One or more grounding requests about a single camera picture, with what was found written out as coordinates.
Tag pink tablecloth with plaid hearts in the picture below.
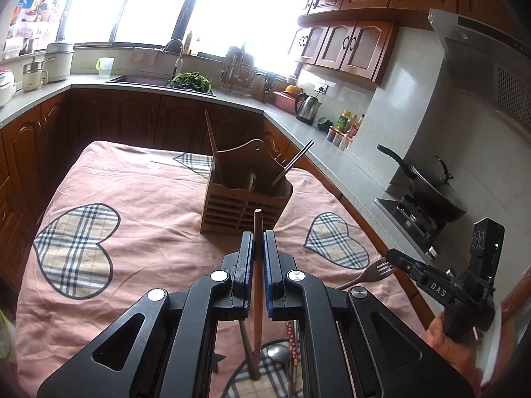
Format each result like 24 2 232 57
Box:
14 140 419 398

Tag chrome faucet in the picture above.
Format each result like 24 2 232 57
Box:
164 38 184 81

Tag black wok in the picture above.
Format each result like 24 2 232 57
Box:
377 145 467 222

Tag stainless steel fork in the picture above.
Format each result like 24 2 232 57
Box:
336 258 397 291

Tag small white electric pot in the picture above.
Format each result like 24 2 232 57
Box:
22 60 48 88

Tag pink and white rice cooker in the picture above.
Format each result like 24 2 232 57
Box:
0 68 17 108

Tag stainless steel electric kettle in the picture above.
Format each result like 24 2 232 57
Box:
294 93 323 126

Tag wooden upper cabinets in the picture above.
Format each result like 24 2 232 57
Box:
286 0 498 88

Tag wooden lower cabinets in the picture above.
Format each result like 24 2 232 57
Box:
0 87 345 291

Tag tropical fruit wall poster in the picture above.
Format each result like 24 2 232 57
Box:
0 0 84 50

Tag red label condiment bottle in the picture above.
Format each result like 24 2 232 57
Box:
348 114 366 138

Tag grey kitchen countertop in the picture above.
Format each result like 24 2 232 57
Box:
0 72 457 266

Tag pink dishcloth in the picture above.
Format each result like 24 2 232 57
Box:
132 47 160 66

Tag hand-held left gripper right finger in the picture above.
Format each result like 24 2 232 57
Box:
262 230 476 398

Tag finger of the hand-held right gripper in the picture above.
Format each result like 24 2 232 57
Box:
386 249 451 283
409 269 462 305

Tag wooden utensil holder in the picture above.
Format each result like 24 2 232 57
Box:
200 139 294 233

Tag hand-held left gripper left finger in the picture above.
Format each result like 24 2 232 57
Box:
37 232 254 398

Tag white storage basket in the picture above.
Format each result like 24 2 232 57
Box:
0 37 23 61

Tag person's right hand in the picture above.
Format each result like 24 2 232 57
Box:
425 313 482 386

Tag gas stove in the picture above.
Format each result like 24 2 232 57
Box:
373 193 457 260

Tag range hood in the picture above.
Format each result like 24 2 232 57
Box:
427 8 531 133

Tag pink plastic basin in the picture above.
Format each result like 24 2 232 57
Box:
274 91 300 110

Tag metal dish rack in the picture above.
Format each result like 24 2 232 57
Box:
222 47 256 96

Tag stainless steel spoon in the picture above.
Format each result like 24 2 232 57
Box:
266 342 293 398

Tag wooden cabinets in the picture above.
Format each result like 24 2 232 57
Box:
286 0 498 88
0 87 345 291

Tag seasoning jar set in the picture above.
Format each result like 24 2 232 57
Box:
327 126 353 150

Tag black wok lid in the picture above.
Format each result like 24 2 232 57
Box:
409 155 457 200

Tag kitchen window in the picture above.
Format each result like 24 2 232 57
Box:
62 0 312 56

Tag stainless steel chopstick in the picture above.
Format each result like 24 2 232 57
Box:
273 140 315 186

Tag kitchen sink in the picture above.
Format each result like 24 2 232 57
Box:
106 74 216 97

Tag black chopsticks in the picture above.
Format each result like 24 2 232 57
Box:
269 139 313 187

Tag green leafy vegetables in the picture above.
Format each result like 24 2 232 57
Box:
169 72 211 92

